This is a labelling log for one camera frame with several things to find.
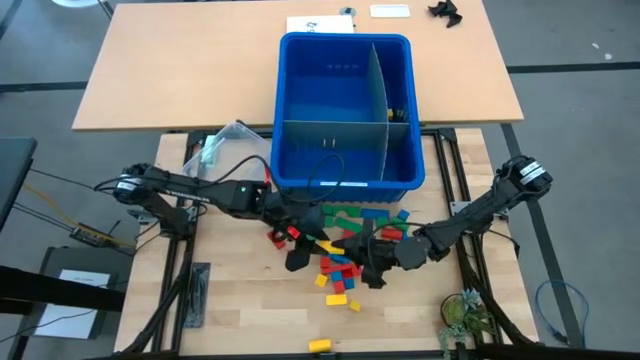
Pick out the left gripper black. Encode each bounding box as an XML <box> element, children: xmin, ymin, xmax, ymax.
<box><xmin>259</xmin><ymin>187</ymin><xmax>331</xmax><ymax>273</ymax></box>

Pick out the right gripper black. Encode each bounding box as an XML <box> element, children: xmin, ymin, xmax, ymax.
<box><xmin>330</xmin><ymin>233</ymin><xmax>434</xmax><ymax>291</ymax></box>

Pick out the grey slotted divider panel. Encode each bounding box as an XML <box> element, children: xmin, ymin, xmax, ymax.
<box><xmin>363</xmin><ymin>42</ymin><xmax>391</xmax><ymax>181</ymax></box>
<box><xmin>281</xmin><ymin>118</ymin><xmax>413</xmax><ymax>156</ymax></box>

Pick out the clear plastic container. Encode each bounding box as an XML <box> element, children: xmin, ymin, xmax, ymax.
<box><xmin>180</xmin><ymin>121</ymin><xmax>275</xmax><ymax>191</ymax></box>

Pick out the artificial potted plant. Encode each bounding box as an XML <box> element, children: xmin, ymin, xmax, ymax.
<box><xmin>438</xmin><ymin>288</ymin><xmax>497</xmax><ymax>360</ymax></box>

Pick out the dark grey rectangular plate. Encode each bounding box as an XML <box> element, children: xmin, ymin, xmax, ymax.
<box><xmin>183</xmin><ymin>262</ymin><xmax>212</xmax><ymax>329</ymax></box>

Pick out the blue plastic bin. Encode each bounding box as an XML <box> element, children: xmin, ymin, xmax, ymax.
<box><xmin>271</xmin><ymin>32</ymin><xmax>427</xmax><ymax>204</ymax></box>

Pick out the light wooden desk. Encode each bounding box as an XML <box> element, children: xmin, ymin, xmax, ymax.
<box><xmin>72</xmin><ymin>0</ymin><xmax>525</xmax><ymax>132</ymax></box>

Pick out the white paper note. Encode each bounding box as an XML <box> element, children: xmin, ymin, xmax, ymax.
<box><xmin>58</xmin><ymin>268</ymin><xmax>112</xmax><ymax>290</ymax></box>

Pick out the white paper sheet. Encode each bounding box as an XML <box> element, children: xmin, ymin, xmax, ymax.
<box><xmin>287</xmin><ymin>14</ymin><xmax>355</xmax><ymax>35</ymax></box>

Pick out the black equipment case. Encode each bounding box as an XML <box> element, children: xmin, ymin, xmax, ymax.
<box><xmin>34</xmin><ymin>246</ymin><xmax>134</xmax><ymax>341</ymax></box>

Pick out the black beam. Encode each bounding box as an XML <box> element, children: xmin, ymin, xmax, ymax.
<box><xmin>0</xmin><ymin>264</ymin><xmax>126</xmax><ymax>314</ymax></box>

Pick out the black side desk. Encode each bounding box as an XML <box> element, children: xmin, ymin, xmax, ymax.
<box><xmin>0</xmin><ymin>138</ymin><xmax>39</xmax><ymax>234</ymax></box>

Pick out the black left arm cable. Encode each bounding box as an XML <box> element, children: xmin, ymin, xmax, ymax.
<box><xmin>192</xmin><ymin>152</ymin><xmax>347</xmax><ymax>204</ymax></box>

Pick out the blue cable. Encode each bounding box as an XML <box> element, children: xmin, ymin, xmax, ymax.
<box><xmin>534</xmin><ymin>279</ymin><xmax>591</xmax><ymax>347</ymax></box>

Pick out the yellow cable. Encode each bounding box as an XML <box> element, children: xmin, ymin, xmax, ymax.
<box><xmin>22</xmin><ymin>183</ymin><xmax>136</xmax><ymax>250</ymax></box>

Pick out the black plastic bracket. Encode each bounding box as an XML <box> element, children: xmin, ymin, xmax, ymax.
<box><xmin>427</xmin><ymin>0</ymin><xmax>464</xmax><ymax>29</ymax></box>

